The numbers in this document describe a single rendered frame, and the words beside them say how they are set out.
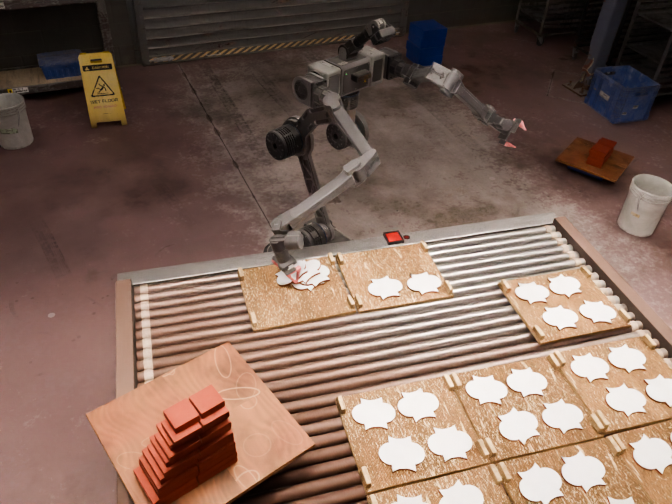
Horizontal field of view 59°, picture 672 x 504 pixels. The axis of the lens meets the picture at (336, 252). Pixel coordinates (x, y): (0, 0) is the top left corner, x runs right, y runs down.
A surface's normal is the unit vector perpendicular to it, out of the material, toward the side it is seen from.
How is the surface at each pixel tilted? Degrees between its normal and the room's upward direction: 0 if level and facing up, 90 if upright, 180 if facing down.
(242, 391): 0
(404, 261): 0
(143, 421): 0
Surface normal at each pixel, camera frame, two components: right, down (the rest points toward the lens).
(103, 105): 0.33, 0.44
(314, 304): 0.05, -0.77
